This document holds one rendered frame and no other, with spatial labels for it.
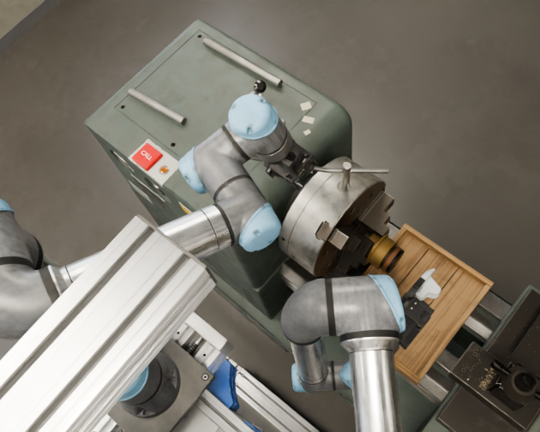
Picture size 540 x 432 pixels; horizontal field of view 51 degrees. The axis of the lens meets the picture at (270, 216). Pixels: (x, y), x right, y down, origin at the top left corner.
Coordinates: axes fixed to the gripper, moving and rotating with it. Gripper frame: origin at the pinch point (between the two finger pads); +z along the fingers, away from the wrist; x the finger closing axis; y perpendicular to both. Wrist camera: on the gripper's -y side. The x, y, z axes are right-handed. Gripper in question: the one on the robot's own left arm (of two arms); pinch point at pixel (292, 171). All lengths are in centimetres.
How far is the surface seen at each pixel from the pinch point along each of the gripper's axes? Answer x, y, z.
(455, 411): -22, 58, 38
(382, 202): 10.4, 13.1, 31.7
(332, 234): -5.2, 10.9, 18.8
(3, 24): -14, -262, 126
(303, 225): -7.8, 3.9, 17.6
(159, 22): 45, -194, 155
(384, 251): -0.4, 22.1, 27.7
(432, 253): 10, 29, 54
